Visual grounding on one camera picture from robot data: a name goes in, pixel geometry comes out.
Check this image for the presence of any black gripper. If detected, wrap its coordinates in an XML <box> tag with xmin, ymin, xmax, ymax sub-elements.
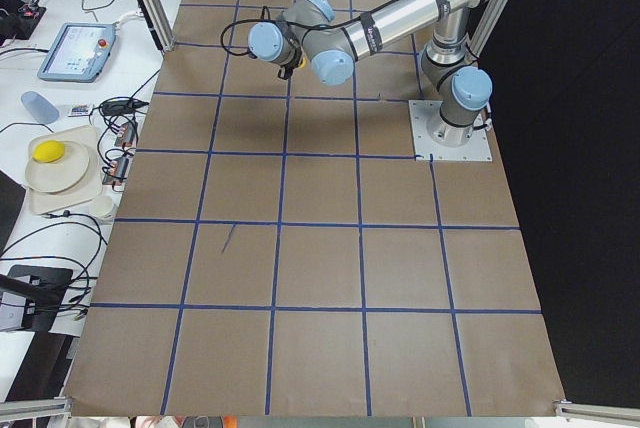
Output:
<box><xmin>275</xmin><ymin>14</ymin><xmax>305</xmax><ymax>80</ymax></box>

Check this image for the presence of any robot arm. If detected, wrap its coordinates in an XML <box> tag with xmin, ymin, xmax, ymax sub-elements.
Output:
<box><xmin>248</xmin><ymin>0</ymin><xmax>490</xmax><ymax>142</ymax></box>

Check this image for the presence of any teach pendant tablet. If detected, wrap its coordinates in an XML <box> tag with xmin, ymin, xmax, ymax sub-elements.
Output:
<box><xmin>37</xmin><ymin>23</ymin><xmax>117</xmax><ymax>83</ymax></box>

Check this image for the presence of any beige tray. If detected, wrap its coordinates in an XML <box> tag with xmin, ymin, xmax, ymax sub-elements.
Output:
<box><xmin>25</xmin><ymin>125</ymin><xmax>102</xmax><ymax>215</ymax></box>

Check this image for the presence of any white paper cup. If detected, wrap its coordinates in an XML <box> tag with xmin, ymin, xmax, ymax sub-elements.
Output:
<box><xmin>89</xmin><ymin>195</ymin><xmax>118</xmax><ymax>223</ymax></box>

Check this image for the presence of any beige plate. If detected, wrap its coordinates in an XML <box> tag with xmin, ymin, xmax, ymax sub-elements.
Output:
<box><xmin>25</xmin><ymin>142</ymin><xmax>90</xmax><ymax>193</ymax></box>

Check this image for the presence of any yellow ball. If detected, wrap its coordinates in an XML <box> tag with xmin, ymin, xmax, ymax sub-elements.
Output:
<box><xmin>31</xmin><ymin>140</ymin><xmax>66</xmax><ymax>163</ymax></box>

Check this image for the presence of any blue plastic cup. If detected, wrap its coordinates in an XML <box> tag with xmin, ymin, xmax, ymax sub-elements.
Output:
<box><xmin>20</xmin><ymin>91</ymin><xmax>60</xmax><ymax>125</ymax></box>

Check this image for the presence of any black device box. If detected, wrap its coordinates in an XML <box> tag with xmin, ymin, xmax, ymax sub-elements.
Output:
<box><xmin>1</xmin><ymin>3</ymin><xmax>46</xmax><ymax>44</ymax></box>

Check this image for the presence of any braided cable on arm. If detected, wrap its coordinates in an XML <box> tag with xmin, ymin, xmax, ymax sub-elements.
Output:
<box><xmin>221</xmin><ymin>5</ymin><xmax>281</xmax><ymax>58</ymax></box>

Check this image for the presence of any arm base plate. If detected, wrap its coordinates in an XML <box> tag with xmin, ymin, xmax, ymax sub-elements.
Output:
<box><xmin>408</xmin><ymin>100</ymin><xmax>493</xmax><ymax>162</ymax></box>

